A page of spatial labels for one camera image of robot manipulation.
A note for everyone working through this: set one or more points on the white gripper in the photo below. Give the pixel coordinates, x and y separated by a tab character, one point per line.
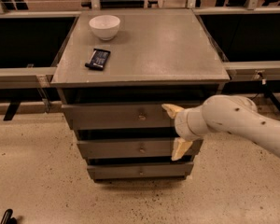
182	125

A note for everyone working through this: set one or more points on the grey top drawer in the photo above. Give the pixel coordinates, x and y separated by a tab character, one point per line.
116	116

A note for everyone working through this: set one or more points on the grey drawer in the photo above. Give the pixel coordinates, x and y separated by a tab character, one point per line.
116	116
126	148
141	170

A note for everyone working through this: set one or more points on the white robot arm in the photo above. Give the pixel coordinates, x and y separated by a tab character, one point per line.
236	115

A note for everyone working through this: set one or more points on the grey middle drawer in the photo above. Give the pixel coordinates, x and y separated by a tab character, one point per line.
126	148

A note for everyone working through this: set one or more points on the grey bottom drawer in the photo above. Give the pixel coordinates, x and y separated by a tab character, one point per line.
141	170

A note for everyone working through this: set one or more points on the grey drawer cabinet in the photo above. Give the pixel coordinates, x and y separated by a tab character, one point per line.
158	56

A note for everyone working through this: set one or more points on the dark blue snack bar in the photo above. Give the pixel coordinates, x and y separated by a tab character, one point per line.
98	59

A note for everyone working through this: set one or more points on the white ceramic bowl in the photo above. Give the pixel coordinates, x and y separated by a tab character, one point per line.
105	27

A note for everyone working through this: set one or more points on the black object bottom left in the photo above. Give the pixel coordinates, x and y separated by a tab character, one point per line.
8	218

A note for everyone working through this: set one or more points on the grey right rail beam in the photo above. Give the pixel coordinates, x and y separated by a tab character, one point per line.
252	71

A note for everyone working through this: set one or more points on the grey rail beam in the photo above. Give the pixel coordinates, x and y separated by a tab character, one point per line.
25	78
252	71

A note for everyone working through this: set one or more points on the grey left rail beam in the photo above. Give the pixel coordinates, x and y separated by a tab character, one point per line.
25	78

